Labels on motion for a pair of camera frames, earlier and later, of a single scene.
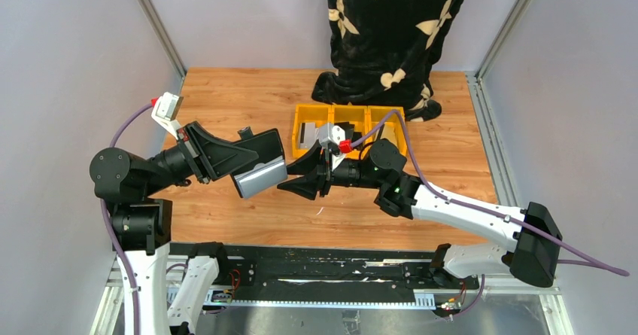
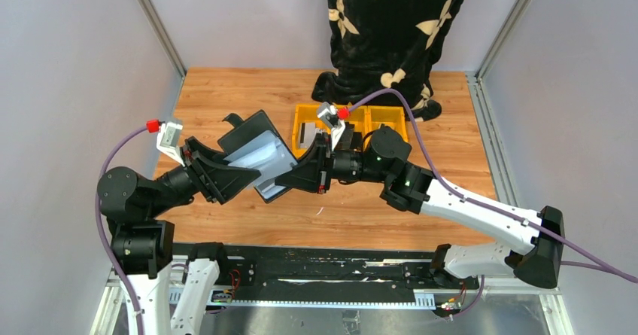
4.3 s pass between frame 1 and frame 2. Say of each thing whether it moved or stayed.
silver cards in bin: stayed
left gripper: moved
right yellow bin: stayed
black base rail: stayed
